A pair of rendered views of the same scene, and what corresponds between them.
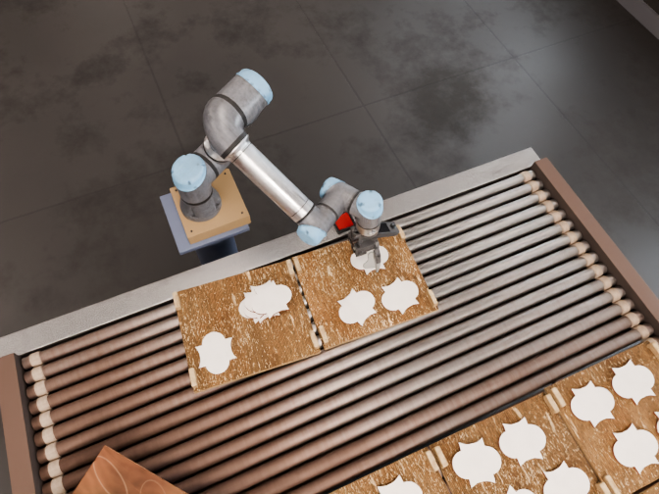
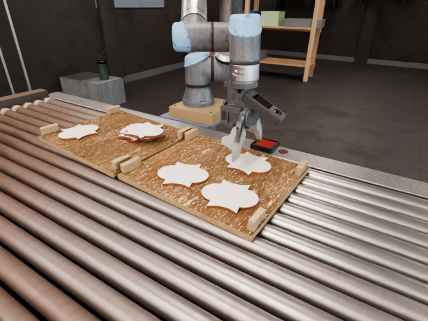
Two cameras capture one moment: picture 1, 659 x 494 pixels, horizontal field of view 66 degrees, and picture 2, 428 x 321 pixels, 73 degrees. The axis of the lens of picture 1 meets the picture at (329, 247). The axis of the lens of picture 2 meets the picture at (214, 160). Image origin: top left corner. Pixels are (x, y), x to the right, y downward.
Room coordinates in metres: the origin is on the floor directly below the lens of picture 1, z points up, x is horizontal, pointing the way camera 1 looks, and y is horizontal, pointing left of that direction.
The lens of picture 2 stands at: (0.35, -0.71, 1.35)
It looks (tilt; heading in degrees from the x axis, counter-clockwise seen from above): 28 degrees down; 58
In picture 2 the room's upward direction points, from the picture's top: 1 degrees clockwise
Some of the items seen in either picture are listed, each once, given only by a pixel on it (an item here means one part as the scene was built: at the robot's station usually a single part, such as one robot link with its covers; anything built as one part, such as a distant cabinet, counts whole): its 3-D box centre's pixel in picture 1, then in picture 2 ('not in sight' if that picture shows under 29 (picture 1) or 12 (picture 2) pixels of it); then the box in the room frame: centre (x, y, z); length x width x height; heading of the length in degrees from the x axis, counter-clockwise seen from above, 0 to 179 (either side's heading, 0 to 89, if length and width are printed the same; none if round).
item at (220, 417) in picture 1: (354, 359); (123, 206); (0.47, -0.11, 0.90); 1.95 x 0.05 x 0.05; 117
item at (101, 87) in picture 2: not in sight; (94, 76); (1.16, 3.93, 0.37); 0.80 x 0.62 x 0.74; 118
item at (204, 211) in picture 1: (198, 197); (198, 92); (1.01, 0.49, 0.97); 0.15 x 0.15 x 0.10
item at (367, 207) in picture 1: (368, 209); (244, 39); (0.82, -0.11, 1.27); 0.09 x 0.08 x 0.11; 60
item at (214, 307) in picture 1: (245, 321); (117, 136); (0.56, 0.26, 0.93); 0.41 x 0.35 x 0.02; 112
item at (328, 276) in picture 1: (363, 283); (216, 172); (0.73, -0.12, 0.93); 0.41 x 0.35 x 0.02; 113
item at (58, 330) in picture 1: (300, 244); (219, 143); (0.89, 0.11, 0.89); 2.08 x 0.08 x 0.06; 117
